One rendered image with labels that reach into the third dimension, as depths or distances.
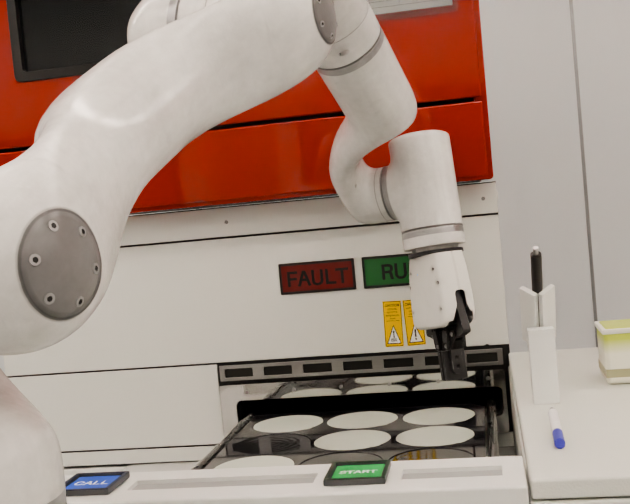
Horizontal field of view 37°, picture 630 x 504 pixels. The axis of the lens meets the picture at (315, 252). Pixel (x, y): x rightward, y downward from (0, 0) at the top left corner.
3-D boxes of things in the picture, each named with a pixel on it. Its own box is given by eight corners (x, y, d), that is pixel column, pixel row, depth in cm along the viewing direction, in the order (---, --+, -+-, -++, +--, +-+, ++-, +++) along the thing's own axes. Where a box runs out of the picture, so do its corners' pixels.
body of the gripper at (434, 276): (394, 252, 131) (405, 332, 130) (426, 242, 122) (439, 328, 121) (441, 246, 134) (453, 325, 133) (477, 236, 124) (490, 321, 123)
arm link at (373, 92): (253, 91, 113) (356, 242, 133) (376, 58, 106) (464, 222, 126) (266, 42, 118) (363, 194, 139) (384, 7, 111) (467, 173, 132)
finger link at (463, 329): (443, 275, 125) (433, 304, 129) (468, 316, 120) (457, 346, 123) (451, 274, 125) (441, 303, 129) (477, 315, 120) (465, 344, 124)
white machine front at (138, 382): (22, 465, 158) (-4, 228, 156) (517, 442, 144) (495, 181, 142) (13, 471, 155) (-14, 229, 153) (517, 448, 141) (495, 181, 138)
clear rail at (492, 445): (486, 408, 138) (485, 399, 138) (496, 407, 138) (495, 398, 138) (488, 487, 102) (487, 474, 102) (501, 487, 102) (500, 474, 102)
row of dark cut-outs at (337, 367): (221, 380, 149) (220, 365, 149) (503, 363, 141) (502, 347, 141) (220, 381, 148) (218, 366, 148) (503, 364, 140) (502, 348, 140)
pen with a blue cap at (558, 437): (546, 404, 101) (554, 438, 87) (556, 403, 101) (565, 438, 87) (547, 413, 101) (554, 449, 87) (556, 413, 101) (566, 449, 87)
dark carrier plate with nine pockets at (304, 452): (256, 418, 143) (255, 415, 143) (484, 406, 137) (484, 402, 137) (187, 490, 110) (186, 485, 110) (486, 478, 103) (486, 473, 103)
